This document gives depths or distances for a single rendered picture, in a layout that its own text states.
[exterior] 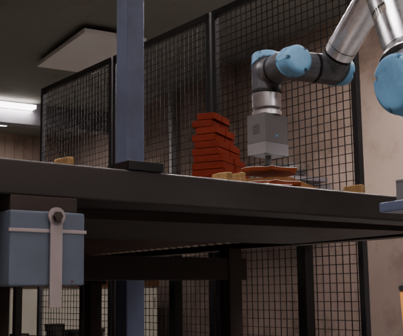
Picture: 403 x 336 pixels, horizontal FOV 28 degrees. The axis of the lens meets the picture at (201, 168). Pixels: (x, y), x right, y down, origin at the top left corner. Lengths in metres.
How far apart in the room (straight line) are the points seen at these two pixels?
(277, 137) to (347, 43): 0.29
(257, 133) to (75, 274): 0.81
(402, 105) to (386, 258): 4.83
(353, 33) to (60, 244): 0.96
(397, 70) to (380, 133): 4.92
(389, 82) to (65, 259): 0.69
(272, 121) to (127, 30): 2.03
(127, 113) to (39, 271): 2.58
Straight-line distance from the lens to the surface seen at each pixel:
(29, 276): 1.30
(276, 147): 2.00
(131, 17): 3.98
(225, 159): 2.74
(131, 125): 3.84
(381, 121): 6.46
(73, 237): 1.34
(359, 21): 1.95
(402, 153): 6.26
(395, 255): 6.25
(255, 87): 2.04
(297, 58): 1.94
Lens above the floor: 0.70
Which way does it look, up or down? 9 degrees up
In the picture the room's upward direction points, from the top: 1 degrees counter-clockwise
